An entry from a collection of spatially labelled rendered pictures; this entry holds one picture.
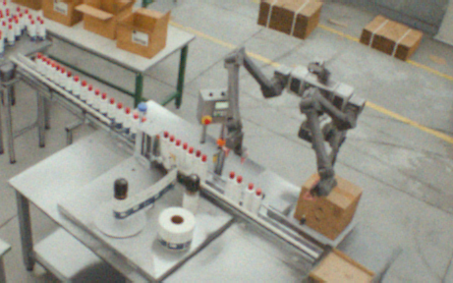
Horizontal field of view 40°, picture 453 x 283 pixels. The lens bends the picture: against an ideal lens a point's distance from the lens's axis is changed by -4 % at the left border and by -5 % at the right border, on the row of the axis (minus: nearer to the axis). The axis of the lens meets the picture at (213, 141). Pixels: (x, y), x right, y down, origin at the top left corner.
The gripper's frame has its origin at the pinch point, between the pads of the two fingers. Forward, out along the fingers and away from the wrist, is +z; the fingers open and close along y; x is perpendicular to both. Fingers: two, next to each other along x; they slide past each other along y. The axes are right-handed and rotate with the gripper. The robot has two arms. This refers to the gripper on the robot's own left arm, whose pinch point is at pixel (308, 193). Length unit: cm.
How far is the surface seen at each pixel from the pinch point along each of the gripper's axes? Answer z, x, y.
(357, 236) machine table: 6, 47, -21
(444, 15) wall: 80, 50, -533
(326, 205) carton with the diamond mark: 1.0, 15.0, -7.9
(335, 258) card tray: 8.3, 43.5, 4.7
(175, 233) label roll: 42, -29, 59
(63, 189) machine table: 110, -82, 54
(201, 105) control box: 28, -73, -2
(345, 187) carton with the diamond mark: -5.1, 15.4, -24.9
